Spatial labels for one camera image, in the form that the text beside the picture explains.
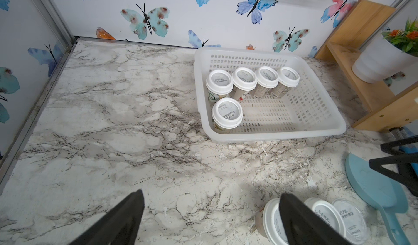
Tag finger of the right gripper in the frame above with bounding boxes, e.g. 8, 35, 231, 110
369, 153, 418, 197
381, 136, 418, 155

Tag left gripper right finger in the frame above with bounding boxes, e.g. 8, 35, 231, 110
279, 193, 349, 245

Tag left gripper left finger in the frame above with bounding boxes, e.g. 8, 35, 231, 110
71, 190, 145, 245

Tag yogurt cup front row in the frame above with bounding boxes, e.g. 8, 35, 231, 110
212, 98, 243, 134
304, 198, 346, 238
255, 198, 288, 245

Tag yogurt cup row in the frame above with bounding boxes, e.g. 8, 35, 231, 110
250, 66, 279, 99
206, 69, 234, 103
231, 67, 257, 101
212, 98, 243, 134
270, 67, 300, 99
304, 198, 346, 238
255, 198, 288, 245

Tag yogurt cup clear lid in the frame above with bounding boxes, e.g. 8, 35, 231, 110
332, 198, 370, 245

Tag yogurt cup back row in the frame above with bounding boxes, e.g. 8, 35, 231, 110
250, 66, 279, 99
270, 67, 300, 99
231, 67, 257, 101
206, 69, 234, 103

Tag white plastic basket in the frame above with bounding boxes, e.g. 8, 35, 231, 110
194, 47, 346, 143

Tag blue grey glove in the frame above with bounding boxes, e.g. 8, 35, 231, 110
390, 127, 418, 176

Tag wooden corner shelf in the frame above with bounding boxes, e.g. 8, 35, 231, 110
315, 0, 418, 132

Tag potted plant orange flowers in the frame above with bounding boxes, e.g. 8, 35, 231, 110
352, 19, 418, 84

